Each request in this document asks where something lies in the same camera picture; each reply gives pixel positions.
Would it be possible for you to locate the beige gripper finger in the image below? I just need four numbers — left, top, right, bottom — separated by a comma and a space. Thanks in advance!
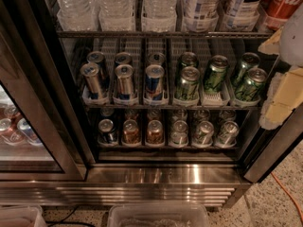
259, 66, 303, 130
258, 28, 282, 55

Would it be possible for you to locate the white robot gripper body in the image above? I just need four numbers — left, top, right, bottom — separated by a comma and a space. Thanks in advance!
279, 4, 303, 67

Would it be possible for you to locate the open fridge door right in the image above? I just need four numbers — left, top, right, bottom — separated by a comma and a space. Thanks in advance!
244, 105, 303, 183

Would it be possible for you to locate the green can middle lane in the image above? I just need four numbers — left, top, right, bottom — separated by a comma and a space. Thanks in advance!
203, 55, 228, 95

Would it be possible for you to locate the silver green can bottom right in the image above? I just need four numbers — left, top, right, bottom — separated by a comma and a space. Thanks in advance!
216, 121, 239, 148

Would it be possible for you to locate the silver green can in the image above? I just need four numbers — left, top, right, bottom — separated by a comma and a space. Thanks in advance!
193, 121, 214, 145
169, 120, 188, 148
216, 121, 239, 148

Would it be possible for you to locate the silver green can bottom middle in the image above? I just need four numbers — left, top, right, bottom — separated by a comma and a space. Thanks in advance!
193, 121, 214, 145

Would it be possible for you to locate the silver green can bottom left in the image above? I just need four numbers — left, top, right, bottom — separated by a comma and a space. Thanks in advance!
169, 120, 188, 148

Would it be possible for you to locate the steel fridge base grille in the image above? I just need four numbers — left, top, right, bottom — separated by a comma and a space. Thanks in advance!
0, 165, 251, 208

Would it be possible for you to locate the blue energy can back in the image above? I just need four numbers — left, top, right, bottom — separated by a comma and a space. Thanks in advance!
148, 52, 166, 67

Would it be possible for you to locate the blue energy can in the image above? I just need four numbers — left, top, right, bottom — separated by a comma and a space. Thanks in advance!
148, 52, 166, 67
145, 64, 165, 100

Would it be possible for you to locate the blue energy can front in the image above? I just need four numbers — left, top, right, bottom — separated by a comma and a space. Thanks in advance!
145, 64, 165, 100

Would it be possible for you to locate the copper can bottom right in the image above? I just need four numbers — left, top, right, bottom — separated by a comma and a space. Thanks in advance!
147, 120, 164, 145

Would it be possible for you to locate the copper can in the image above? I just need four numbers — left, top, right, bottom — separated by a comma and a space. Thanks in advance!
123, 119, 140, 144
147, 120, 164, 145

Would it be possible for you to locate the silver blue can front middle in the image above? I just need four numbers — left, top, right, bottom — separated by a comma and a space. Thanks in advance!
115, 64, 135, 99

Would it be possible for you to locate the silver blue can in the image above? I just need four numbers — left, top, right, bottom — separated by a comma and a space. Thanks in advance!
80, 62, 106, 99
114, 52, 133, 67
115, 64, 135, 99
86, 51, 110, 89

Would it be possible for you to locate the silver blue can back middle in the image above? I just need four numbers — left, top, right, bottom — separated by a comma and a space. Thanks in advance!
114, 52, 133, 67

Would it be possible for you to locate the copper can bottom left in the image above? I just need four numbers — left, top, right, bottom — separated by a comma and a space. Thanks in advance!
123, 119, 140, 144

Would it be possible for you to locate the clear water bottle middle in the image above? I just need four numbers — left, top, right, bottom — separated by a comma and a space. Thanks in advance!
98, 0, 134, 31

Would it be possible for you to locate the clear water bottle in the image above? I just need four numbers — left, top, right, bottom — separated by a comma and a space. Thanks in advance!
98, 0, 134, 31
143, 0, 177, 32
57, 0, 96, 31

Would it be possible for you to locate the silver blue can back left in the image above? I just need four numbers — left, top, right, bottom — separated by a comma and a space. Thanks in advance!
86, 51, 110, 89

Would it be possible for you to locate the silver blue can front left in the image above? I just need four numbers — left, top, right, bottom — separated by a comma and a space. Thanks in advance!
80, 62, 106, 99

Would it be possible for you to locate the dark can bottom shelf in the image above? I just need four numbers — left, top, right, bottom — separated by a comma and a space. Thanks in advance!
98, 119, 117, 144

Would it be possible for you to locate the glass fridge door left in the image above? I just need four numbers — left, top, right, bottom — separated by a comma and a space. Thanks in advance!
0, 0, 85, 181

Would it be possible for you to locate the red cola bottle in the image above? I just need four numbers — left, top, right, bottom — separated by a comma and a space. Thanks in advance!
264, 0, 303, 30

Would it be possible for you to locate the labelled bottle white black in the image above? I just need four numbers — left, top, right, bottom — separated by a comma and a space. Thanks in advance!
223, 0, 260, 31

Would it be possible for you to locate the labelled bottle blue white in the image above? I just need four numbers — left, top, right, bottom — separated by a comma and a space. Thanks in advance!
183, 0, 220, 32

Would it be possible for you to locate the clear water bottle right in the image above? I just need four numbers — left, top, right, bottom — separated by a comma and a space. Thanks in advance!
143, 0, 177, 32

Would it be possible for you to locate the clear plastic bin centre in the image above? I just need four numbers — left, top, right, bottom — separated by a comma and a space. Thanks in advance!
107, 201, 210, 227

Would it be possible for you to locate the clear plastic bin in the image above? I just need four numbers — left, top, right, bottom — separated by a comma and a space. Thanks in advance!
0, 205, 47, 227
107, 201, 210, 227

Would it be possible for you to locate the clear water bottle left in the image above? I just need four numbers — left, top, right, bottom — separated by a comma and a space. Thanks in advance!
57, 0, 96, 31

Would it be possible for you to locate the clear plastic bin left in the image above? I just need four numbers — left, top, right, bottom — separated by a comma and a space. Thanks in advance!
0, 205, 47, 227

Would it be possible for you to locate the orange cable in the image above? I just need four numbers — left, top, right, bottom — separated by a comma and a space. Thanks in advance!
270, 171, 303, 222

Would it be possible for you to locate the top wire shelf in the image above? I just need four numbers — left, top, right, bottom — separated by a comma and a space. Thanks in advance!
57, 31, 273, 39

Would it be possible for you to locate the wire shelf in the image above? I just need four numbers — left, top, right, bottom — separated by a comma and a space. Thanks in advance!
57, 31, 273, 39
84, 104, 261, 110

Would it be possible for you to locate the middle wire shelf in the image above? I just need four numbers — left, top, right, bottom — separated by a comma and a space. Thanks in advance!
84, 104, 261, 110

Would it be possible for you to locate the black cable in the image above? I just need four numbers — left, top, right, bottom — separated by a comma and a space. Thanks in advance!
45, 205, 97, 227

